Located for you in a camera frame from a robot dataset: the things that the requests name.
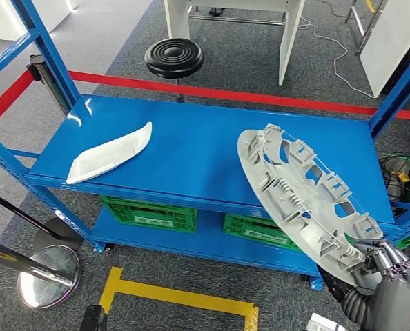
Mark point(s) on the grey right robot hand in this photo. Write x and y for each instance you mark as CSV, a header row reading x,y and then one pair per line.
x,y
401,301

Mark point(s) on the grey plastic wheel hubcap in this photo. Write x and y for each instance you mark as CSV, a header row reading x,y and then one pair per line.
x,y
277,182

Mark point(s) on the blue metal shelf rack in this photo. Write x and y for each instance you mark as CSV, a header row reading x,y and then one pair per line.
x,y
198,155

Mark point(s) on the white curved plastic part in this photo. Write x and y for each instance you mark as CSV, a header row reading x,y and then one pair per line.
x,y
108,155

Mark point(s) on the yellow plug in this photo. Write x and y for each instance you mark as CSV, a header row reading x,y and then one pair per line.
x,y
403,177

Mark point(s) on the green plastic crate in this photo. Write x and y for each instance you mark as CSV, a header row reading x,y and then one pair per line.
x,y
150,214
256,233

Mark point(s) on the white board panel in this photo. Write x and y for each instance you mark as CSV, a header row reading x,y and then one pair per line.
x,y
387,45

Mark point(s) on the white desk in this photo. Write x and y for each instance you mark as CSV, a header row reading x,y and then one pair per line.
x,y
291,36

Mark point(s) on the red barrier belt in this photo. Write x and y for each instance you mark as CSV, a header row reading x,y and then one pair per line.
x,y
225,93
8,98

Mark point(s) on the small black object under desk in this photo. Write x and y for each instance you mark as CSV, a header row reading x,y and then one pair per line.
x,y
217,11

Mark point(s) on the black round stool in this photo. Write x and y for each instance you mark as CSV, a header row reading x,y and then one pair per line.
x,y
174,57

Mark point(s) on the black stanchion with round base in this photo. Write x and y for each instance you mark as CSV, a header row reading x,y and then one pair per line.
x,y
60,233

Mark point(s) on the chrome stanchion with round base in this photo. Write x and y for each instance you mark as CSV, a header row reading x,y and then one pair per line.
x,y
49,281

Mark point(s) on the white lit platform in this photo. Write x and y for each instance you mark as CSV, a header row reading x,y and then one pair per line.
x,y
36,16

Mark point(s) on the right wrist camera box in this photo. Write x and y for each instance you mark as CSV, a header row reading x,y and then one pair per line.
x,y
326,323

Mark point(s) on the silver metal frame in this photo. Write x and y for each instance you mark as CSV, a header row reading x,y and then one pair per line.
x,y
357,20

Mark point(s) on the steel barrier post black cap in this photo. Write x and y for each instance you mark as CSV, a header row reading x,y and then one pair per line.
x,y
48,82

